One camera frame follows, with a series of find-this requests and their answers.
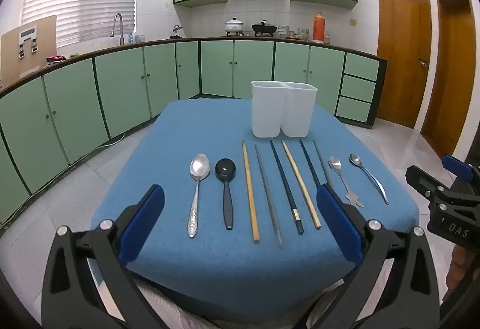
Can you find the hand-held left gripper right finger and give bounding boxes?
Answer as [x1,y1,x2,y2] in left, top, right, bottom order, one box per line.
[316,183,439,329]

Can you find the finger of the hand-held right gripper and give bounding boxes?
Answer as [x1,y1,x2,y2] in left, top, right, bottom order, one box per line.
[442,154,480,198]
[405,164,457,203]

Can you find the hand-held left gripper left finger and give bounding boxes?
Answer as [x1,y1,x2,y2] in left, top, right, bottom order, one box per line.
[41,184,166,329]

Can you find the wooden chopstick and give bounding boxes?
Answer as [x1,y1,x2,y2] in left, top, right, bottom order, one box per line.
[241,140,260,242]
[281,141,322,229]

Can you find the small spoon with ornate handle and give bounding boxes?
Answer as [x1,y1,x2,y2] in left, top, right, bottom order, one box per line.
[328,156,364,208]

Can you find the dark blue chopstick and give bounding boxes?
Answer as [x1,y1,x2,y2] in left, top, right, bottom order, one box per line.
[299,139,322,189]
[269,140,304,235]

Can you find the grey chopstick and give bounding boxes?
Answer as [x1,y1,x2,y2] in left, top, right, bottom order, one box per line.
[254,143,283,245]
[313,140,332,187]

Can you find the small plain silver spoon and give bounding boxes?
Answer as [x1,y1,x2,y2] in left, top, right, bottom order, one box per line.
[349,153,389,205]

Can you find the large silver spoon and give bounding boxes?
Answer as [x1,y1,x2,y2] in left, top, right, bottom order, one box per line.
[187,154,211,238]

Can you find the black plastic spoon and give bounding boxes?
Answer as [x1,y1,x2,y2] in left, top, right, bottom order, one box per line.
[215,158,236,230]

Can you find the white plastic utensil holder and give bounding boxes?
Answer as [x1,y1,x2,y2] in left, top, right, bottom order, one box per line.
[251,81,319,138]

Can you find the person's right hand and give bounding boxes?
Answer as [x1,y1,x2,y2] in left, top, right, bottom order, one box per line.
[450,246,469,296]

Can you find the blue table cloth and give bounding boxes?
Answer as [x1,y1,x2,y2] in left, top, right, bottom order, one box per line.
[91,98,420,322]

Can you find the plain wooden door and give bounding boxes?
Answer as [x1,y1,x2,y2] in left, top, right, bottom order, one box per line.
[420,0,477,159]

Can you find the white striped cloth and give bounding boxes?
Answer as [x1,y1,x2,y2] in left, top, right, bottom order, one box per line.
[135,274,211,329]

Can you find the green base cabinets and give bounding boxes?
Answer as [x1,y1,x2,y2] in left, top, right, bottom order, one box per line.
[0,37,388,232]

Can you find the orange thermos flask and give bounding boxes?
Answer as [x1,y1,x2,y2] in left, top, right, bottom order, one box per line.
[312,11,325,43]

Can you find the metal kitchen faucet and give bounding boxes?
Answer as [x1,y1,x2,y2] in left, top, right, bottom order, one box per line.
[110,13,125,46]

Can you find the black wok with lid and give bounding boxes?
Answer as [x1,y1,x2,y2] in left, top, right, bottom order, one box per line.
[251,20,278,36]

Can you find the white cooking pot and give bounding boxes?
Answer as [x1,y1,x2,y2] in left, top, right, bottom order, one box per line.
[224,17,244,36]

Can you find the white panel on cardboard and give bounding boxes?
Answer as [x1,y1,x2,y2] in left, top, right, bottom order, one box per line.
[18,28,39,58]

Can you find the wooden door with handle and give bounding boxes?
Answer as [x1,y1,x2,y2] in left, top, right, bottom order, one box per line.
[376,0,432,129]

